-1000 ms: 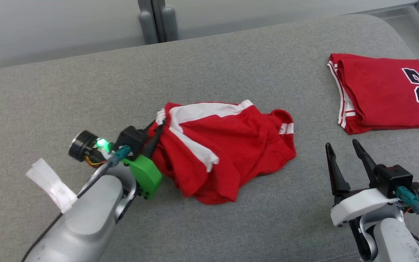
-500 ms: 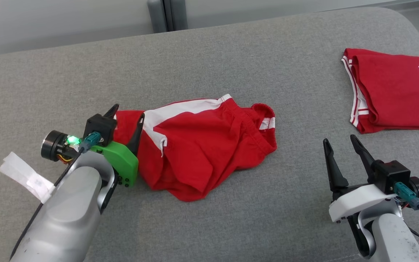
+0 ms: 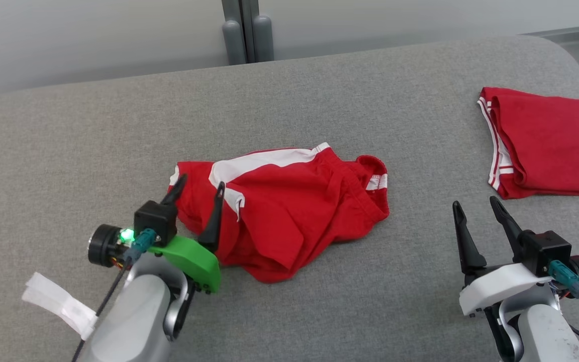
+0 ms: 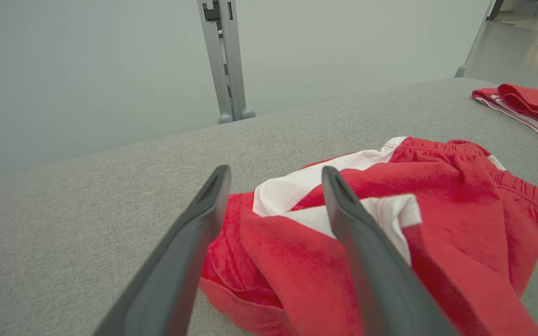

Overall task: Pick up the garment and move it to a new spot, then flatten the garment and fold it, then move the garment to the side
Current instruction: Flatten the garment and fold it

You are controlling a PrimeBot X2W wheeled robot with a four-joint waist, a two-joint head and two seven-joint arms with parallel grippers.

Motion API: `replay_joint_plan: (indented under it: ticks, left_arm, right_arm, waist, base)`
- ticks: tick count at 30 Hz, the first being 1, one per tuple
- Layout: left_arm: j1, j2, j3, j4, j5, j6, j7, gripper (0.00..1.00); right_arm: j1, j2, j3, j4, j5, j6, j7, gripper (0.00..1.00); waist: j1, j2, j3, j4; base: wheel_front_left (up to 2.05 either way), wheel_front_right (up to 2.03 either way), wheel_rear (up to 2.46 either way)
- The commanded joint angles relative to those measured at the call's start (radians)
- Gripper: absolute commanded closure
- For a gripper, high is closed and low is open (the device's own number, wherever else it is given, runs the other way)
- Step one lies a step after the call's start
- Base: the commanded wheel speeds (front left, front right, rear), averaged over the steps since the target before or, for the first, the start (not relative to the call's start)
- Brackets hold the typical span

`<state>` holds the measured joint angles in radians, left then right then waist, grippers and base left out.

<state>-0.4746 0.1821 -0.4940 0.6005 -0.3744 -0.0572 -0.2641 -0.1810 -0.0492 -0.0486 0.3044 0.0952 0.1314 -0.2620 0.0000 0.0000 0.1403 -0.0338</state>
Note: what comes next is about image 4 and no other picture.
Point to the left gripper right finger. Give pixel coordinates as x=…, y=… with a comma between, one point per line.
x=381, y=275

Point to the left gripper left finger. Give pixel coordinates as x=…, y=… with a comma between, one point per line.
x=175, y=270

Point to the red shorts with white panels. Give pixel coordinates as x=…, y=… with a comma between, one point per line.
x=460, y=224

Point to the red and white shorts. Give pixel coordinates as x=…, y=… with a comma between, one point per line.
x=530, y=102

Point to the grey metal partition frame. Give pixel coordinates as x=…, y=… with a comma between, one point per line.
x=477, y=42

